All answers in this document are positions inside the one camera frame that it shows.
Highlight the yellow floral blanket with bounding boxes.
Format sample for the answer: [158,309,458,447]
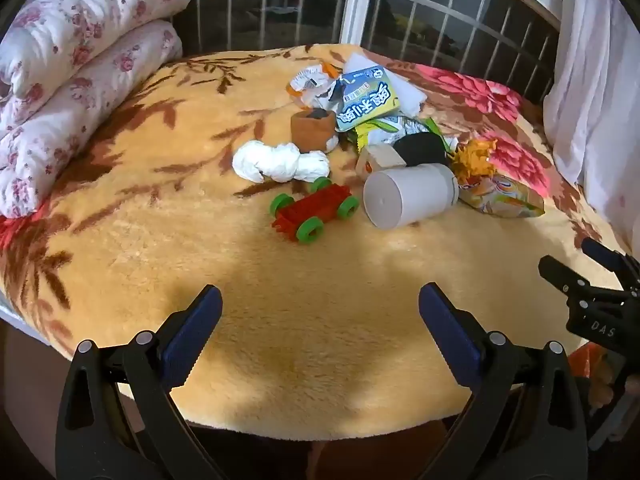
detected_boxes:
[0,42,636,443]

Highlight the white curtain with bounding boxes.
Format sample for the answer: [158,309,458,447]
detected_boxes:
[542,0,640,187]

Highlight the crumpled white tissue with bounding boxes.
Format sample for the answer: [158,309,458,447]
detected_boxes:
[232,140,332,184]

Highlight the white window frame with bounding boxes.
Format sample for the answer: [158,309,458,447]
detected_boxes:
[340,0,568,47]

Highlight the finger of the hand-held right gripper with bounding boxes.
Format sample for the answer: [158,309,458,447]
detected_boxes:
[538,255,608,303]
[581,238,632,281]

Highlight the red toy car green wheels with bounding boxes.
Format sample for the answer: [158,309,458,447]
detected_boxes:
[270,178,361,245]

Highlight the black round object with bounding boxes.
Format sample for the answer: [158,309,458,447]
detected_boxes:
[392,131,448,167]

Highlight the crumpled orange wrapper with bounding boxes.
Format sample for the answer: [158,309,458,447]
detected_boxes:
[450,138,499,181]

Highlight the yellow snack bag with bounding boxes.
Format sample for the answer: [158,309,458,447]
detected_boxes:
[457,172,545,219]

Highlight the orange plastic bag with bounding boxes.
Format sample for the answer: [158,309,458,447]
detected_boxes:
[570,344,618,411]

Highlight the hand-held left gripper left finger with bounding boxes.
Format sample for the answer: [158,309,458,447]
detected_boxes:
[56,284,224,480]

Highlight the green snack wrapper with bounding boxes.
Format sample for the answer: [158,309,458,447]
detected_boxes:
[348,115,446,154]

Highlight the white and orange wrapper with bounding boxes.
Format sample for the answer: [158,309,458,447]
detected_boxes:
[286,61,343,108]

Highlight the blue and yellow snack packet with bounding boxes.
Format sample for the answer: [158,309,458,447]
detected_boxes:
[327,67,401,132]

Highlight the folded floral quilt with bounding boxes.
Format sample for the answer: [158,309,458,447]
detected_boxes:
[0,0,194,221]

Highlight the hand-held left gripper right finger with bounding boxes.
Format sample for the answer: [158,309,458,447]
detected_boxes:
[418,282,591,480]

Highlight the white cylindrical container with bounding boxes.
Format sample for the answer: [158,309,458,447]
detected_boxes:
[363,162,460,229]

